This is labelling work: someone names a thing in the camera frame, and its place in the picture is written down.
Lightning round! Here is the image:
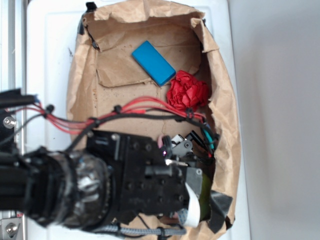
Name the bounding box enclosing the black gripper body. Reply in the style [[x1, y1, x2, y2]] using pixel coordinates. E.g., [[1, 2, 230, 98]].
[[86, 130, 213, 227]]

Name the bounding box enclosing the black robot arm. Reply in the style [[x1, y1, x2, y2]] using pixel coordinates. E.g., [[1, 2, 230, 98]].
[[0, 89, 220, 233]]

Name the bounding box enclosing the red crumpled paper flower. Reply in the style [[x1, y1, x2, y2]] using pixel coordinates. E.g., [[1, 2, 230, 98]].
[[166, 70, 209, 111]]

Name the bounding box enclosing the blue rectangular block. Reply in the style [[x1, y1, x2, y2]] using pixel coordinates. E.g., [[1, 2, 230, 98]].
[[131, 41, 176, 87]]

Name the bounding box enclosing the brown paper bag tray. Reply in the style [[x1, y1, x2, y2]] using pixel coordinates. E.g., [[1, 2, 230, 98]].
[[66, 0, 241, 240]]

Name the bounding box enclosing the white ribbon cable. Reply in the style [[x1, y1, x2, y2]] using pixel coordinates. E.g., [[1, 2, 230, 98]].
[[174, 182, 201, 228]]

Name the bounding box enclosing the red wire bundle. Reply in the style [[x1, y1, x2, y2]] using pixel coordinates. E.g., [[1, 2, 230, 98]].
[[23, 96, 216, 158]]

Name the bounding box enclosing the aluminium frame rail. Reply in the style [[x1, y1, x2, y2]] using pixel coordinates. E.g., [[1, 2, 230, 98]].
[[0, 0, 28, 240]]

